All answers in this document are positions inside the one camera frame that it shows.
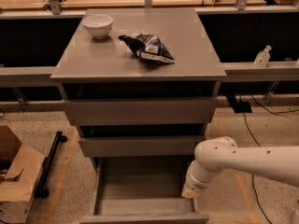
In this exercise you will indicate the grey drawer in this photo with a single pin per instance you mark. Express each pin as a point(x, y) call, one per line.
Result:
point(139, 146)
point(140, 111)
point(142, 190)

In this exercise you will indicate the grey bottom drawer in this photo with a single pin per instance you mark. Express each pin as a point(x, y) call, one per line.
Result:
point(142, 190)

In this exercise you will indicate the black metal bar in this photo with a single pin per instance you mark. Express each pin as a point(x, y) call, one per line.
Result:
point(41, 191)

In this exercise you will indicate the grey metal rail frame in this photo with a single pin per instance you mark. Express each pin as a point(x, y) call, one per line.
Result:
point(28, 75)

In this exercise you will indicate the blue chip bag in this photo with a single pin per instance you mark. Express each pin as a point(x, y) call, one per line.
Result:
point(147, 47)

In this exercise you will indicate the grey middle drawer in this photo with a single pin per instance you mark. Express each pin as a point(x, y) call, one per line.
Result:
point(139, 146)

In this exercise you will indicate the cardboard box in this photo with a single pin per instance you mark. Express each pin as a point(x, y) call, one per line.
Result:
point(21, 167)

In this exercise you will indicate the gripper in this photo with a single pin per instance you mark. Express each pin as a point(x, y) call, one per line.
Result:
point(195, 182)

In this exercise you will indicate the white ceramic bowl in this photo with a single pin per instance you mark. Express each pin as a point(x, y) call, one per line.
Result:
point(98, 26)

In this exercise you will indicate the grey drawer cabinet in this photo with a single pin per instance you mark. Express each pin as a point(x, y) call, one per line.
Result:
point(148, 89)

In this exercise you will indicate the clear sanitizer bottle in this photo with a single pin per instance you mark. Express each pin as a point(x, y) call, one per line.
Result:
point(263, 57)

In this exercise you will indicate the black power box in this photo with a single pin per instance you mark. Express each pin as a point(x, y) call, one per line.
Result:
point(238, 105)

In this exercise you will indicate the grey top drawer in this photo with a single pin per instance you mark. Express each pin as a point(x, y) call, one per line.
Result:
point(140, 111)

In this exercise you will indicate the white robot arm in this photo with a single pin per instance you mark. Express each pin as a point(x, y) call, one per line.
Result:
point(213, 156)

